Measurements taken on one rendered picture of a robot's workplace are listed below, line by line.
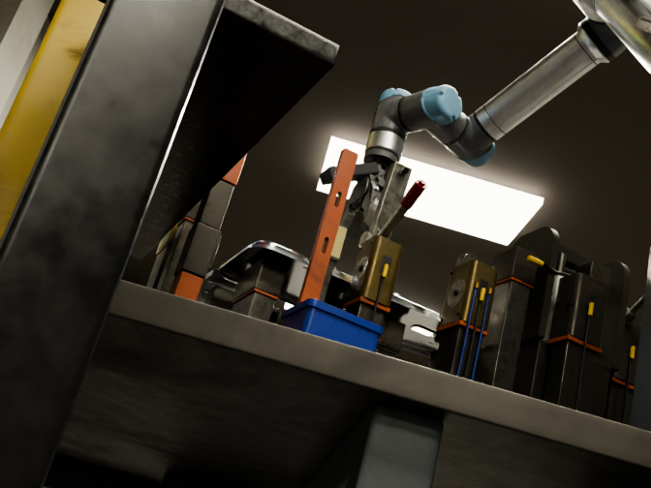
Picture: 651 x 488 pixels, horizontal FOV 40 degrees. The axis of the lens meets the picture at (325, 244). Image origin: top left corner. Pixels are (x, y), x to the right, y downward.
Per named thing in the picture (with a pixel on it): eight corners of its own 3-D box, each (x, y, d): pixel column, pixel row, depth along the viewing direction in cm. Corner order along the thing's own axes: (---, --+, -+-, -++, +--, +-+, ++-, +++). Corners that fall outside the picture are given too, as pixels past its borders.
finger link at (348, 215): (356, 260, 180) (377, 220, 178) (329, 249, 178) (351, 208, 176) (352, 256, 183) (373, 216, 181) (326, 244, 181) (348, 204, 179)
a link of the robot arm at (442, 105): (477, 105, 179) (434, 117, 187) (444, 74, 173) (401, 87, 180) (470, 137, 176) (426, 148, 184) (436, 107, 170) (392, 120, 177)
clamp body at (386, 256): (340, 451, 145) (387, 258, 159) (368, 446, 137) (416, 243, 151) (305, 439, 143) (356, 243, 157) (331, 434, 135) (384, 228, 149)
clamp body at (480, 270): (436, 482, 149) (477, 282, 164) (473, 480, 140) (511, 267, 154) (403, 471, 147) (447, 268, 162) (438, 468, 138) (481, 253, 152)
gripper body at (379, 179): (398, 214, 174) (412, 162, 179) (360, 196, 171) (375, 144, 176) (380, 225, 181) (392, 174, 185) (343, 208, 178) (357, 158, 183)
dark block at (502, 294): (474, 490, 149) (515, 264, 165) (499, 489, 143) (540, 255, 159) (449, 480, 147) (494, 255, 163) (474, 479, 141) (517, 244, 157)
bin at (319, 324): (334, 403, 119) (351, 341, 122) (370, 394, 110) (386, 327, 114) (262, 376, 115) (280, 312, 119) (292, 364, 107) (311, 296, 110)
